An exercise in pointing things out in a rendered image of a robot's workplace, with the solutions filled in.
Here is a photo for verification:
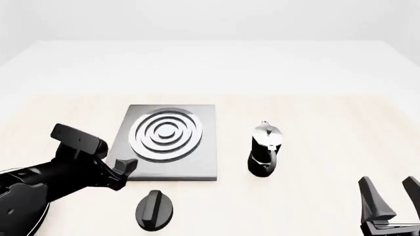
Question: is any flat grey stove plate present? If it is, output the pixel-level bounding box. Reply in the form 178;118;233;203
106;104;219;182

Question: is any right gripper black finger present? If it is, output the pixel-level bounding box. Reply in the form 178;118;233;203
358;175;398;222
402;175;420;218

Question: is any round black stove knob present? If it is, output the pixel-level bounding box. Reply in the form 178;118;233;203
135;189;175;232

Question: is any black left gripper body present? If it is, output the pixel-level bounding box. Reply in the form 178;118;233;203
92;157;129;192

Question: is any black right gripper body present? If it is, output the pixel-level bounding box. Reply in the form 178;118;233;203
360;218;420;236

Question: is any black and silver moka pot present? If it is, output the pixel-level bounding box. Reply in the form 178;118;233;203
247;120;284;178

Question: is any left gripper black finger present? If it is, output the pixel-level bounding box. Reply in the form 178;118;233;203
114;157;139;177

